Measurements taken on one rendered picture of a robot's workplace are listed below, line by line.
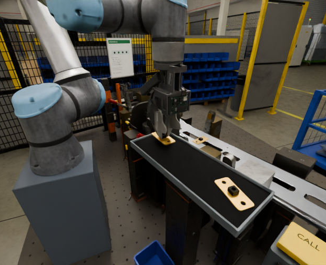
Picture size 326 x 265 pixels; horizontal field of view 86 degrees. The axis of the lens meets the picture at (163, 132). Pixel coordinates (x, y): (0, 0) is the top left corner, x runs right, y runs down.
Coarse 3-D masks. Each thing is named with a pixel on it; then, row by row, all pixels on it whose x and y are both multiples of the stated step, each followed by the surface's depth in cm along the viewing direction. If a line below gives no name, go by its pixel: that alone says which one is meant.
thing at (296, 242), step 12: (288, 228) 30; (300, 228) 30; (288, 240) 28; (300, 240) 28; (312, 240) 28; (288, 252) 27; (300, 252) 26; (312, 252) 26; (324, 252) 26; (312, 264) 25; (324, 264) 25
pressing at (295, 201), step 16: (192, 128) 99; (192, 144) 84; (224, 144) 84; (240, 160) 73; (256, 160) 73; (288, 176) 64; (288, 192) 58; (304, 192) 58; (320, 192) 58; (288, 208) 53; (304, 208) 52; (320, 208) 52; (320, 224) 47
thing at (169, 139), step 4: (152, 132) 56; (156, 136) 54; (164, 136) 53; (168, 136) 54; (160, 140) 52; (164, 140) 52; (168, 140) 52; (172, 140) 52; (164, 144) 50; (168, 144) 50
